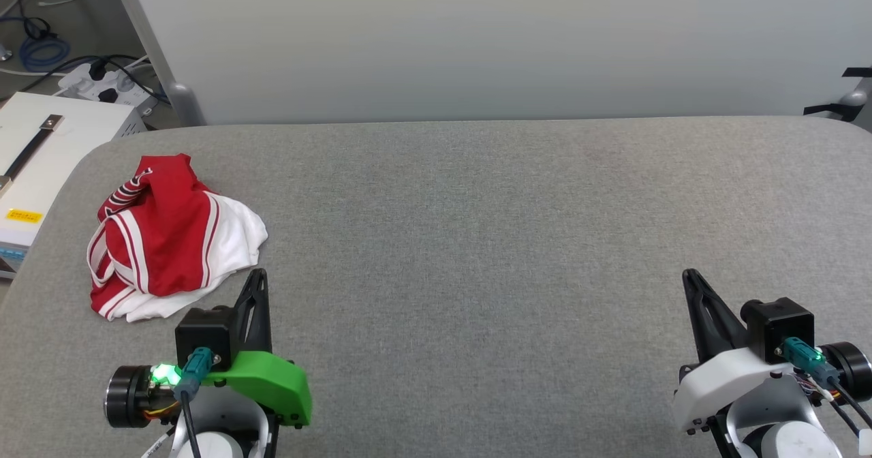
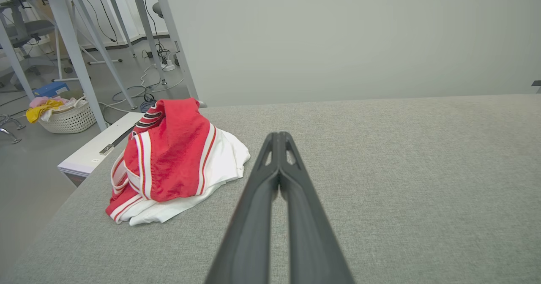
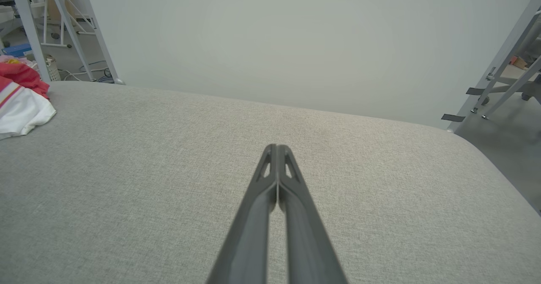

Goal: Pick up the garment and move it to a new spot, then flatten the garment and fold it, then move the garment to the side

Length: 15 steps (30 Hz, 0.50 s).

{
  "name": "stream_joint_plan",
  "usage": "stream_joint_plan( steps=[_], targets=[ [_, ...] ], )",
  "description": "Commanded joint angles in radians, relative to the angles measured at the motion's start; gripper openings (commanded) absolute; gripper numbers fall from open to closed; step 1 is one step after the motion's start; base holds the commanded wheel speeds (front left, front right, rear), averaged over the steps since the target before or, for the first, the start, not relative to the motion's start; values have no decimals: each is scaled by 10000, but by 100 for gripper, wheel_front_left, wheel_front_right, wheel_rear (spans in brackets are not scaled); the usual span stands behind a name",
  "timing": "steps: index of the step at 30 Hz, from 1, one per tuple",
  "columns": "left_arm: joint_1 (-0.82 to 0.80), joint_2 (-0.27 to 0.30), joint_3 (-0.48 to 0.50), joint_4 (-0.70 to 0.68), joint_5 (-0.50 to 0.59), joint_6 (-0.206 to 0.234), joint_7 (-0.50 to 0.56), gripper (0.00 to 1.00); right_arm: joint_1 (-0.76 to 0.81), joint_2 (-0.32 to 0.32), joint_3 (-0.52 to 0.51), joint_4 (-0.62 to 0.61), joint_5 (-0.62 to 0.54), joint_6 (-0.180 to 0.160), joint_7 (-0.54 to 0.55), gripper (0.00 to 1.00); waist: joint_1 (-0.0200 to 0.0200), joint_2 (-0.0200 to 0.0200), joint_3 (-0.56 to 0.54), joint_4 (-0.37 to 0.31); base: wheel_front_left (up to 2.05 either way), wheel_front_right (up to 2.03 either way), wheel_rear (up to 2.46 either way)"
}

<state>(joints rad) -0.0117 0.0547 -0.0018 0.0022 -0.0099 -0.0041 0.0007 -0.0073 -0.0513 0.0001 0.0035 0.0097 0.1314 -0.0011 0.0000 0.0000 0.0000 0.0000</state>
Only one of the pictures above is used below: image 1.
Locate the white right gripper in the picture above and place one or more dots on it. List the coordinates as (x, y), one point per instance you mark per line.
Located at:
(729, 386)

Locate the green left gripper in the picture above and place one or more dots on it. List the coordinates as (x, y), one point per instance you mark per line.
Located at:
(269, 379)

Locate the red and white t-shirt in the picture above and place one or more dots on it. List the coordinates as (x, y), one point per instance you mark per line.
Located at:
(167, 240)

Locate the grey partition foot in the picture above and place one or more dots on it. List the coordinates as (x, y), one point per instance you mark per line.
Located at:
(855, 100)
(185, 103)

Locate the yellow warning label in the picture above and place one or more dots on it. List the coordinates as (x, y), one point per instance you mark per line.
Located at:
(24, 215)

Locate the white equipment box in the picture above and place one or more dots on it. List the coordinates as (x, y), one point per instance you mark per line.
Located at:
(61, 151)

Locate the white power strip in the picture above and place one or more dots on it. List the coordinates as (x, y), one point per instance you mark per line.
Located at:
(112, 83)

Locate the white partition panel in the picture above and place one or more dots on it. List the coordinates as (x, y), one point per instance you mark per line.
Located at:
(477, 42)

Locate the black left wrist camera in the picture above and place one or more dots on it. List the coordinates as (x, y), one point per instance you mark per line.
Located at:
(204, 335)

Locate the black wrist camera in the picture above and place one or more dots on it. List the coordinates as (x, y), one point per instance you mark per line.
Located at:
(204, 335)
(780, 325)

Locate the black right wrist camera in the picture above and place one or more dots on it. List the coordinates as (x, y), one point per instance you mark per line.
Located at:
(780, 325)

